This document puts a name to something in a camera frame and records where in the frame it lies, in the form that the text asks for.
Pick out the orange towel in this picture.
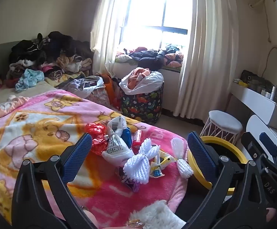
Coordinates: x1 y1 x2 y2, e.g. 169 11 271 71
128 67 151 83

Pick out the white fluffy sleeve cuff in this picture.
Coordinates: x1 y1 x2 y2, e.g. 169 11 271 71
132 200 186 229

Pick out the blue wrapper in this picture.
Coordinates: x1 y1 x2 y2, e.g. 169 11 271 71
122 126 133 148

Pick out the wide cream curtain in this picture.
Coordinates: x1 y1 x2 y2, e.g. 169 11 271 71
173 0 239 124

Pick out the heap of windowsill clothes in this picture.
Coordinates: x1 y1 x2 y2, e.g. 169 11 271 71
116 43 184 71

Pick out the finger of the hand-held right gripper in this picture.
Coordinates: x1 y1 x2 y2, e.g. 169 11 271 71
260 132 277 170
241 132 264 170

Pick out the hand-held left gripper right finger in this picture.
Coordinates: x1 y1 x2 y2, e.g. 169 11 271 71
177 131 267 229

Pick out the pile of clothes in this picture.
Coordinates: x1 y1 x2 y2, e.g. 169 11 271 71
6 31 93 87

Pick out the grey curved hose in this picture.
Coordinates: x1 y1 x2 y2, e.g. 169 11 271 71
263 46 277 77

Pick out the yellow snack wrapper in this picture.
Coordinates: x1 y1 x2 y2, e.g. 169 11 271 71
150 148 177 178

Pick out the person's right hand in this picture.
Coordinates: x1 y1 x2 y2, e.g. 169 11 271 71
266 206 277 223

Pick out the white printed plastic bag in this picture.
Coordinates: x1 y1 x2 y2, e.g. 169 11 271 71
101 116 135 167

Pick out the purple wrapper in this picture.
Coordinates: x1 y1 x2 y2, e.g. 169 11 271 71
116 167 144 192

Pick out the pink printed blanket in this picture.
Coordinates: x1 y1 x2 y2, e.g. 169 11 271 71
0 89 189 225

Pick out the window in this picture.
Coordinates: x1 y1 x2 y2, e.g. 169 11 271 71
119 0 192 50

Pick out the dark handbag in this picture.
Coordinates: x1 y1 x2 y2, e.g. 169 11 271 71
240 70 275 92

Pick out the pink floral bag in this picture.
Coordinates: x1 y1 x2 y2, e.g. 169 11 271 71
87 86 111 106

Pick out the orange bag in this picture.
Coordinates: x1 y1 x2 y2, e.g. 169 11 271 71
100 74 122 111

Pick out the white stool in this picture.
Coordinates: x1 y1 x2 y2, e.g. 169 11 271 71
200 110 244 146

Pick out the yellow rimmed black trash bin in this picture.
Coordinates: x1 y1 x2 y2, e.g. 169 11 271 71
187 136 248 196

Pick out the dinosaur print hamper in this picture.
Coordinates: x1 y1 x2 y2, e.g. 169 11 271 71
119 81 165 124

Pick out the red snack wrapper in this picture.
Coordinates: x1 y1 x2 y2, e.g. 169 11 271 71
85 123 109 156

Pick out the person's left hand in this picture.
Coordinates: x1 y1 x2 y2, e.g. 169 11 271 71
82 206 145 229

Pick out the grey white garment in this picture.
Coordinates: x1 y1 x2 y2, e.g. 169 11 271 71
62 76 104 98

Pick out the white foam net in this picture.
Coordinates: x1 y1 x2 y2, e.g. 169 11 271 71
170 137 194 179
124 138 158 184

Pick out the light blue garment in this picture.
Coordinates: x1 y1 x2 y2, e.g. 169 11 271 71
15 69 45 93

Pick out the narrow cream curtain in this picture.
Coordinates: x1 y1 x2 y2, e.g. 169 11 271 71
90 0 132 77

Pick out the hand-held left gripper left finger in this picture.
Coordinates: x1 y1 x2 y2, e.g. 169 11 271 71
11 132 93 229

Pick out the white vanity desk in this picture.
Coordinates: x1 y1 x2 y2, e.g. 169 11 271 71
226 81 277 148

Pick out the red tube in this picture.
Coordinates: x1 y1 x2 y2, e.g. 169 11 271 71
132 129 142 148

